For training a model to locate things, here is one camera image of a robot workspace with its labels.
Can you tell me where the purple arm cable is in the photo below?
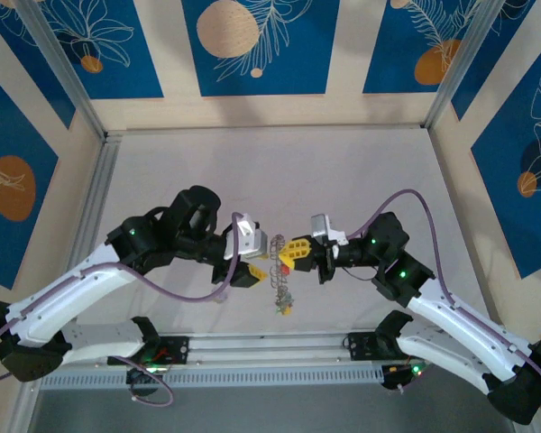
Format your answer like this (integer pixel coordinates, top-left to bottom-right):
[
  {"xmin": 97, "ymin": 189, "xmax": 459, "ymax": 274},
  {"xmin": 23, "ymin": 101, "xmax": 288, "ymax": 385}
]
[
  {"xmin": 0, "ymin": 211, "xmax": 253, "ymax": 407},
  {"xmin": 342, "ymin": 189, "xmax": 541, "ymax": 419}
]

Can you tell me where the aluminium corner post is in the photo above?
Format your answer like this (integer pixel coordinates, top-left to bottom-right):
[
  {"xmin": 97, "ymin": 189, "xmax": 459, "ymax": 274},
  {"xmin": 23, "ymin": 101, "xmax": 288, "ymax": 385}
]
[
  {"xmin": 422, "ymin": 0, "xmax": 509, "ymax": 130},
  {"xmin": 15, "ymin": 0, "xmax": 109, "ymax": 141}
]

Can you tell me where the aluminium frame rail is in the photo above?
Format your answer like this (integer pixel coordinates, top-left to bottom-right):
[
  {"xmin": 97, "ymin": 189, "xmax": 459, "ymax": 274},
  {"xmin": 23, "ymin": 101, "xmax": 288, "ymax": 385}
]
[{"xmin": 20, "ymin": 333, "xmax": 513, "ymax": 375}]

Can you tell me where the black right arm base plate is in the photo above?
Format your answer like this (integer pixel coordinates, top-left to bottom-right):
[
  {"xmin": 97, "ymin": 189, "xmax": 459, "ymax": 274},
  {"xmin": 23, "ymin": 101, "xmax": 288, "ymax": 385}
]
[{"xmin": 347, "ymin": 331, "xmax": 432, "ymax": 362}]

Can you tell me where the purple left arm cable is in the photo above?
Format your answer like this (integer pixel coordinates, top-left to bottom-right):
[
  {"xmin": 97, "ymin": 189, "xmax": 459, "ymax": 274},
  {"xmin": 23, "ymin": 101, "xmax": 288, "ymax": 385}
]
[{"xmin": 0, "ymin": 211, "xmax": 253, "ymax": 407}]

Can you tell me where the blue floral wall panel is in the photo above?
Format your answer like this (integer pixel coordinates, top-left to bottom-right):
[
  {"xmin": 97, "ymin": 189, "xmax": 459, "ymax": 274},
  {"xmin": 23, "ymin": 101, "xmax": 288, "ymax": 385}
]
[
  {"xmin": 26, "ymin": 0, "xmax": 165, "ymax": 101},
  {"xmin": 450, "ymin": 0, "xmax": 538, "ymax": 122},
  {"xmin": 0, "ymin": 0, "xmax": 77, "ymax": 131}
]

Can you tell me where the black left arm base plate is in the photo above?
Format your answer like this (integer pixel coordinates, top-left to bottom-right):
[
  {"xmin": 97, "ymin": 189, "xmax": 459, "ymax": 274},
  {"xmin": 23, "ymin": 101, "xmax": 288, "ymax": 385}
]
[{"xmin": 106, "ymin": 336, "xmax": 190, "ymax": 367}]

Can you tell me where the grey slotted cable duct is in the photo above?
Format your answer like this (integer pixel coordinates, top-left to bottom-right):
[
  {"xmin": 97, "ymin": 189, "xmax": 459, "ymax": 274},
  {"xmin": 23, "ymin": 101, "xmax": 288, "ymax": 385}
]
[{"xmin": 38, "ymin": 364, "xmax": 387, "ymax": 392}]

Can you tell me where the aluminium side rail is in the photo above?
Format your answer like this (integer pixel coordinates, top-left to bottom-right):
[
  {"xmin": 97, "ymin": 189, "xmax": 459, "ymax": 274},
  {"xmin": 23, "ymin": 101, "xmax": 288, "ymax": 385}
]
[{"xmin": 47, "ymin": 130, "xmax": 121, "ymax": 337}]

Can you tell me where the blue panel orange circle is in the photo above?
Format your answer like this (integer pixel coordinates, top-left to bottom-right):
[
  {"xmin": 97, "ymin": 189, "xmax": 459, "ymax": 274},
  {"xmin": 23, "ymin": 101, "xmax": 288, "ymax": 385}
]
[
  {"xmin": 0, "ymin": 62, "xmax": 60, "ymax": 291},
  {"xmin": 362, "ymin": 0, "xmax": 509, "ymax": 95},
  {"xmin": 470, "ymin": 42, "xmax": 541, "ymax": 280}
]

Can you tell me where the blue panel beige circle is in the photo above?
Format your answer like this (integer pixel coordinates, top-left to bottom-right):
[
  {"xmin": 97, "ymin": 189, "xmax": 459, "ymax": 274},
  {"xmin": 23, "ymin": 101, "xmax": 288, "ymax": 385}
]
[{"xmin": 181, "ymin": 0, "xmax": 343, "ymax": 97}]

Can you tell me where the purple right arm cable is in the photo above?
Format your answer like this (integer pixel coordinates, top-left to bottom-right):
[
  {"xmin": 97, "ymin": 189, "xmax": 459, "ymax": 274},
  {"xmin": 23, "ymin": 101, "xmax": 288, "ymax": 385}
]
[{"xmin": 342, "ymin": 189, "xmax": 541, "ymax": 419}]

